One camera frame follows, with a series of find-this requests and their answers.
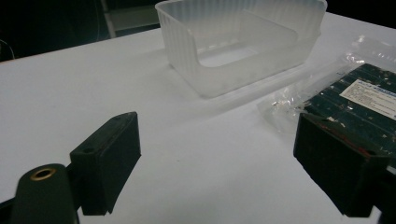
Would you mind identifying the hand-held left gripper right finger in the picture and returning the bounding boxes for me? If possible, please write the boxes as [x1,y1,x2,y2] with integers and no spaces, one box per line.
[292,112,394,218]

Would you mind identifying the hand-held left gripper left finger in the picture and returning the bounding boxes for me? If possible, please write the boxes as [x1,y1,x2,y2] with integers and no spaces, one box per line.
[69,111,142,217]

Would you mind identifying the dark green packet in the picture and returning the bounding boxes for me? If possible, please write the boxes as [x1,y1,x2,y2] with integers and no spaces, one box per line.
[257,35,396,175]

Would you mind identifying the translucent white plastic bin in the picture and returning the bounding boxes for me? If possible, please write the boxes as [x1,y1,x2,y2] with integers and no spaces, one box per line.
[154,0,328,99]

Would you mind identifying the grey metal stand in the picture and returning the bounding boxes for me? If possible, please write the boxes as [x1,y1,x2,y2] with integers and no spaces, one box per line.
[100,0,162,39]

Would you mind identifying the thin black cable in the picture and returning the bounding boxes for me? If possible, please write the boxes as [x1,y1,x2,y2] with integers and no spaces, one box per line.
[0,38,16,61]

